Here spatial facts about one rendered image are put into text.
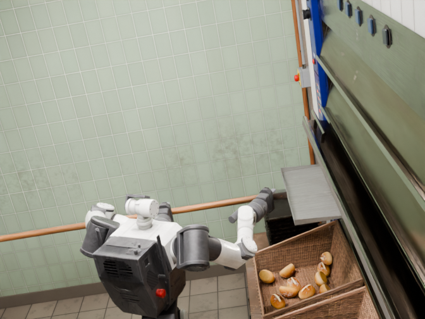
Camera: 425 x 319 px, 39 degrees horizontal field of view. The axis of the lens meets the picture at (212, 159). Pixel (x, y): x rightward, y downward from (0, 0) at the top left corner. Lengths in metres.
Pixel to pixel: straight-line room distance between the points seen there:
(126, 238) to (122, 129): 1.84
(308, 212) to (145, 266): 0.84
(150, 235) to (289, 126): 1.97
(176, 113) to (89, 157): 0.67
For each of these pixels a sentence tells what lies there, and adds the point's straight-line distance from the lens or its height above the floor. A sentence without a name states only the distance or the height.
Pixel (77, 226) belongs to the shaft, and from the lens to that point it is 2.90.
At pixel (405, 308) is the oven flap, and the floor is 1.41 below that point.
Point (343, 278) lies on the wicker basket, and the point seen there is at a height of 0.69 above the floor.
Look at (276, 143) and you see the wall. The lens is 4.02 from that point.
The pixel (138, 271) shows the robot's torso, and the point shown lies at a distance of 2.11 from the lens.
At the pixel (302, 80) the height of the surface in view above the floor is 1.45.
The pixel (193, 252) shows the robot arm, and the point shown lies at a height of 1.37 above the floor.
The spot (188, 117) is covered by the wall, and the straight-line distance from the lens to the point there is 3.93.
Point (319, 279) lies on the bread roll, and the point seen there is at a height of 0.64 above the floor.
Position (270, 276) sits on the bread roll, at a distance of 3.22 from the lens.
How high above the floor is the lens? 2.45
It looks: 22 degrees down
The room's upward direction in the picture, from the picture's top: 11 degrees counter-clockwise
